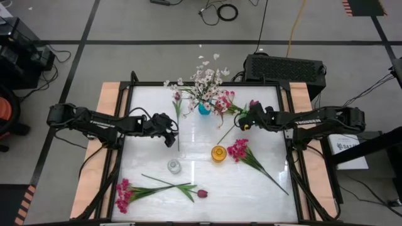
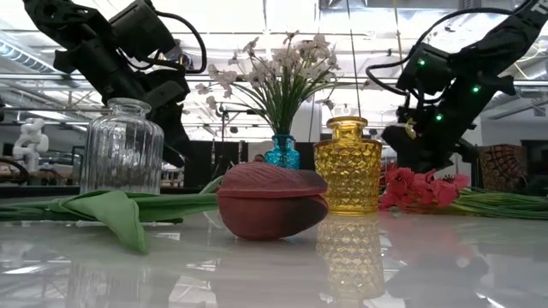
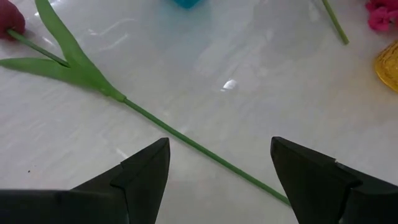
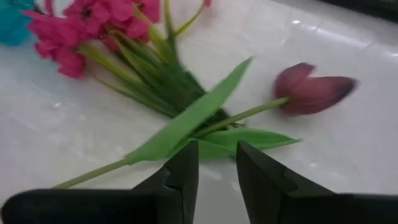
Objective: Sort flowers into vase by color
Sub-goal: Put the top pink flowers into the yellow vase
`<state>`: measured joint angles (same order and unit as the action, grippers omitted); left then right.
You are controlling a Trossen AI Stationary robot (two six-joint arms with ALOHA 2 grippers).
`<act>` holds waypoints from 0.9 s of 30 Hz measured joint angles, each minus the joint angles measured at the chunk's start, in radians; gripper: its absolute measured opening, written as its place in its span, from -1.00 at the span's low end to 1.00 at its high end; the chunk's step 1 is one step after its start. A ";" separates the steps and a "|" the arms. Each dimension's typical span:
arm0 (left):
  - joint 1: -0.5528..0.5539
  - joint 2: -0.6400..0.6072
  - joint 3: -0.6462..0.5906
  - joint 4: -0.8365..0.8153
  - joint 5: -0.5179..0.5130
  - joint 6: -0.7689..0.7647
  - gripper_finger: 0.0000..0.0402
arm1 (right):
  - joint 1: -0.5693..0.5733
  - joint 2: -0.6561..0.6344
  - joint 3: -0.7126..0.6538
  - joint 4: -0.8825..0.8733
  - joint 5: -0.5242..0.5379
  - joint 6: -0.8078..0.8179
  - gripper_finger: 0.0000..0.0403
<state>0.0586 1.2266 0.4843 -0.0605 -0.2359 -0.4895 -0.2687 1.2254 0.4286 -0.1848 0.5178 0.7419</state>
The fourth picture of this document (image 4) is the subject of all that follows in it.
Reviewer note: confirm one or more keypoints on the blue glass vase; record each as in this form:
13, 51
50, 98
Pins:
14, 21

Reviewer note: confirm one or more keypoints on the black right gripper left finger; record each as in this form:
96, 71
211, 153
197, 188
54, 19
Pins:
124, 208

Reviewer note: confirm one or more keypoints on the dark pink artificial tulip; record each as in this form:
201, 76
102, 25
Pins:
311, 90

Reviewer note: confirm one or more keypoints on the green stems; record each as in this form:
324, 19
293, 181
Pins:
77, 28

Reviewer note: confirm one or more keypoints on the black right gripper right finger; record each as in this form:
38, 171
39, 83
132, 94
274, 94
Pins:
311, 208

